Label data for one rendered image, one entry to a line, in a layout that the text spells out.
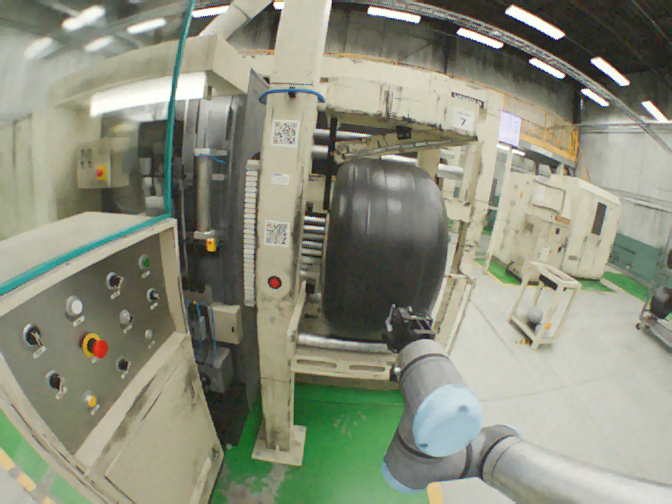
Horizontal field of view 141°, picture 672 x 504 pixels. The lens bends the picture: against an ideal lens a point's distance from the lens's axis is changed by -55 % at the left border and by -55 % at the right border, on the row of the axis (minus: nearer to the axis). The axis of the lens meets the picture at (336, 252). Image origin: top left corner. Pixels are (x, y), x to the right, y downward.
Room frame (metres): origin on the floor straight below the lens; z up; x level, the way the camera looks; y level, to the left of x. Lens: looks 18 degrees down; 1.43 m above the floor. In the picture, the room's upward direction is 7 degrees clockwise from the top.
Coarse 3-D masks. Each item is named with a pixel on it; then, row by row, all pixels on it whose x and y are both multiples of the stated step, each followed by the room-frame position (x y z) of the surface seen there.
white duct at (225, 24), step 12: (240, 0) 1.00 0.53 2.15; (252, 0) 1.01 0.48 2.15; (264, 0) 1.04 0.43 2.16; (228, 12) 1.00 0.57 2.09; (240, 12) 1.02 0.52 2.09; (252, 12) 1.05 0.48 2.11; (216, 24) 1.00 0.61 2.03; (228, 24) 1.02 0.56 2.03; (240, 24) 1.06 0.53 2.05; (228, 36) 1.06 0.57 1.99
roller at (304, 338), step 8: (304, 336) 0.67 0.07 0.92; (312, 336) 0.67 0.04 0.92; (320, 336) 0.67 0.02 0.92; (328, 336) 0.68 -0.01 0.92; (336, 336) 0.68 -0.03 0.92; (304, 344) 0.66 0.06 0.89; (312, 344) 0.66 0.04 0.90; (320, 344) 0.66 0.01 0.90; (328, 344) 0.66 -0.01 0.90; (336, 344) 0.66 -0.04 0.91; (344, 344) 0.66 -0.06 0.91; (352, 344) 0.66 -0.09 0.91; (360, 344) 0.66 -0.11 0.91; (368, 344) 0.67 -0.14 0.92; (376, 344) 0.67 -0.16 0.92; (384, 344) 0.67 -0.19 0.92; (376, 352) 0.67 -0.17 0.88; (384, 352) 0.66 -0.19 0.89
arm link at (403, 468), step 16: (400, 448) 0.19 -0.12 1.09; (464, 448) 0.19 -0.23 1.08; (384, 464) 0.20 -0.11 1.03; (400, 464) 0.18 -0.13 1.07; (416, 464) 0.17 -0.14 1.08; (432, 464) 0.17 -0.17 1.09; (448, 464) 0.17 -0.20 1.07; (464, 464) 0.17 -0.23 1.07; (400, 480) 0.17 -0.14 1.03; (416, 480) 0.16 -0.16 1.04; (432, 480) 0.16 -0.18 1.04; (448, 480) 0.16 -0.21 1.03
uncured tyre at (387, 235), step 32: (352, 160) 0.76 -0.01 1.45; (384, 160) 0.78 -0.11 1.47; (352, 192) 0.62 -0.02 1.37; (384, 192) 0.62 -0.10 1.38; (416, 192) 0.63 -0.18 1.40; (352, 224) 0.57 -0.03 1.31; (384, 224) 0.57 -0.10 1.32; (416, 224) 0.57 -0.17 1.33; (352, 256) 0.54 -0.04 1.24; (384, 256) 0.54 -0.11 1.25; (416, 256) 0.55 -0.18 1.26; (352, 288) 0.53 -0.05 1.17; (384, 288) 0.53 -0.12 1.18; (416, 288) 0.53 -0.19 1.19; (352, 320) 0.55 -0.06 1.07; (384, 320) 0.55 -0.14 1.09
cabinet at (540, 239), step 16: (528, 224) 4.05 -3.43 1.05; (544, 224) 3.74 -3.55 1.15; (560, 224) 3.76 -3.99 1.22; (528, 240) 3.94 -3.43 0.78; (544, 240) 3.75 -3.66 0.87; (560, 240) 3.76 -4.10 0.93; (512, 256) 4.27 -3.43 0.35; (528, 256) 3.82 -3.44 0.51; (544, 256) 3.75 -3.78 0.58; (560, 256) 3.76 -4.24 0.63; (512, 272) 4.14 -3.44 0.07
